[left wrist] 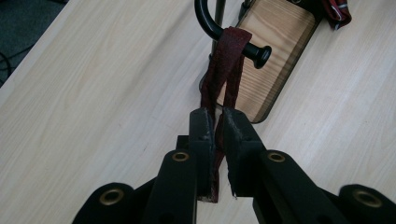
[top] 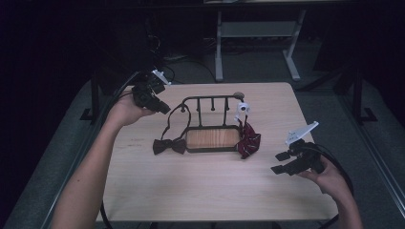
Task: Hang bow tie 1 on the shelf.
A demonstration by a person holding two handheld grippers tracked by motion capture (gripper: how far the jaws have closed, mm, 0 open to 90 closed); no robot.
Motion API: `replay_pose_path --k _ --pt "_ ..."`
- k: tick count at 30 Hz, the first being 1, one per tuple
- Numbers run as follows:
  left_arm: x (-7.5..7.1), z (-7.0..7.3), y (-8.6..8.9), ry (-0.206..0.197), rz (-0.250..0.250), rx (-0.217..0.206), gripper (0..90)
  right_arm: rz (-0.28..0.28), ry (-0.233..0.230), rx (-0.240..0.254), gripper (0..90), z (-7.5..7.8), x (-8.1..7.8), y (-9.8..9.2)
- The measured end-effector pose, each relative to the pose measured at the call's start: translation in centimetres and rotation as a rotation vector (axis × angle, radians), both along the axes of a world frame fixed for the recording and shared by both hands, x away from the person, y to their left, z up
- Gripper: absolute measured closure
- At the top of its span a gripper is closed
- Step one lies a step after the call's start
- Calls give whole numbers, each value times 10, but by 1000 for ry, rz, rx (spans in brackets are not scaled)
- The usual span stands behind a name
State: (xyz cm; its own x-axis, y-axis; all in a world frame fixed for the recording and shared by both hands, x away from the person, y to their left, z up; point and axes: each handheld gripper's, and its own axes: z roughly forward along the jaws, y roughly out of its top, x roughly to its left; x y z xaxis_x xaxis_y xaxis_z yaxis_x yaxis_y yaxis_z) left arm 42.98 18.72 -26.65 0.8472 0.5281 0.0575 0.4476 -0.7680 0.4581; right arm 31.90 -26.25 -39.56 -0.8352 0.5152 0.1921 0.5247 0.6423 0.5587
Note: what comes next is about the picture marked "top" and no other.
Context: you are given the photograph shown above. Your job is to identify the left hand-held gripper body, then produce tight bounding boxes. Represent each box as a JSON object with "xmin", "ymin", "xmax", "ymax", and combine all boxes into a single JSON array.
[{"xmin": 131, "ymin": 69, "xmax": 172, "ymax": 113}]

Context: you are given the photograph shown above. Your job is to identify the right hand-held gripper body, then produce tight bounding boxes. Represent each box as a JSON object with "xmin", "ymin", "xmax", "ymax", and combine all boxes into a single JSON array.
[{"xmin": 285, "ymin": 120, "xmax": 327, "ymax": 177}]

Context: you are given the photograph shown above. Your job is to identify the red striped bow tie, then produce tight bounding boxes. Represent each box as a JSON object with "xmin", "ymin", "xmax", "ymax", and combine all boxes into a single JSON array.
[{"xmin": 234, "ymin": 101, "xmax": 263, "ymax": 160}]

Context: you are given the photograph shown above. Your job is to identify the dark brown bow tie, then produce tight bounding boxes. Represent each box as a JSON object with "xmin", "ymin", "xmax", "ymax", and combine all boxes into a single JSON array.
[{"xmin": 152, "ymin": 103, "xmax": 193, "ymax": 156}]

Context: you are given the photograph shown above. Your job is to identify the black hook rack wooden tray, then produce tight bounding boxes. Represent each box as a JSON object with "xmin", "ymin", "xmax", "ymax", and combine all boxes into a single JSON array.
[{"xmin": 180, "ymin": 92, "xmax": 247, "ymax": 154}]

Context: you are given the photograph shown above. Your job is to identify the person's left hand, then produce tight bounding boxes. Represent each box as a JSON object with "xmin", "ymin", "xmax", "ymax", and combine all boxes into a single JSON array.
[{"xmin": 105, "ymin": 91, "xmax": 157, "ymax": 128}]

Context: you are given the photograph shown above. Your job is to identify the person's right hand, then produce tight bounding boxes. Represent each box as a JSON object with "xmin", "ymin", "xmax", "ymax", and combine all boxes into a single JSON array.
[{"xmin": 298, "ymin": 156, "xmax": 348, "ymax": 196}]

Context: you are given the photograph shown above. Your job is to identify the black metal stand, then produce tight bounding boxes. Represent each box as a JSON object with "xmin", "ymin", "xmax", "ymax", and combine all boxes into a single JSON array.
[
  {"xmin": 352, "ymin": 68, "xmax": 379, "ymax": 125},
  {"xmin": 79, "ymin": 71, "xmax": 100, "ymax": 122}
]

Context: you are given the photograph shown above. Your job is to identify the black floor cables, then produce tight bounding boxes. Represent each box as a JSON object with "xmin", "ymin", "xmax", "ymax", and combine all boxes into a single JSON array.
[{"xmin": 144, "ymin": 31, "xmax": 218, "ymax": 84}]

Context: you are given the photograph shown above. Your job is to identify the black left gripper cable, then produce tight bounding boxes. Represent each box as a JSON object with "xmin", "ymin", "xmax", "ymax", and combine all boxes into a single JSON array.
[{"xmin": 99, "ymin": 71, "xmax": 142, "ymax": 229}]

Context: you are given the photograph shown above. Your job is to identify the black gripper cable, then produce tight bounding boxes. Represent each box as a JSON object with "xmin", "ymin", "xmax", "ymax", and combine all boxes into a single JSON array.
[
  {"xmin": 305, "ymin": 144, "xmax": 355, "ymax": 229},
  {"xmin": 99, "ymin": 71, "xmax": 142, "ymax": 229}
]

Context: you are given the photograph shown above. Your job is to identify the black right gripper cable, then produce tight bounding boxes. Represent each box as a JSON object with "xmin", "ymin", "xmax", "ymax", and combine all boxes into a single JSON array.
[{"xmin": 305, "ymin": 144, "xmax": 355, "ymax": 229}]

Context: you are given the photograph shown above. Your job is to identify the white metal desk frame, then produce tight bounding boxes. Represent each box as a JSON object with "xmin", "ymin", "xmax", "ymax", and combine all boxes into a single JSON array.
[{"xmin": 214, "ymin": 9, "xmax": 308, "ymax": 83}]

